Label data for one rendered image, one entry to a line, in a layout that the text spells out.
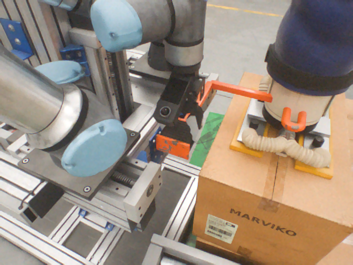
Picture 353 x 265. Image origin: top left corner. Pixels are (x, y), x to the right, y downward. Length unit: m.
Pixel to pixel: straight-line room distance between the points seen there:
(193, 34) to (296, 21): 0.29
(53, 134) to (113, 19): 0.18
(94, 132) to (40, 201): 0.41
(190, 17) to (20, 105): 0.28
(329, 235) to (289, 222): 0.10
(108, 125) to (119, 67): 0.45
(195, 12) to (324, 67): 0.35
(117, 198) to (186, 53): 0.38
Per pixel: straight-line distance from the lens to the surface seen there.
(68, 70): 0.54
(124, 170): 0.70
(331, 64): 0.68
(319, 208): 0.75
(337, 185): 0.82
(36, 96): 0.38
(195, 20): 0.45
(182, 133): 0.60
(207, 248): 1.10
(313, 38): 0.66
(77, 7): 0.50
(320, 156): 0.75
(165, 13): 0.42
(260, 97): 0.79
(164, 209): 1.49
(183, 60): 0.48
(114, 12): 0.39
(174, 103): 0.49
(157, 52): 0.93
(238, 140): 0.79
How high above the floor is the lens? 1.52
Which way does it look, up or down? 45 degrees down
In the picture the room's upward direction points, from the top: straight up
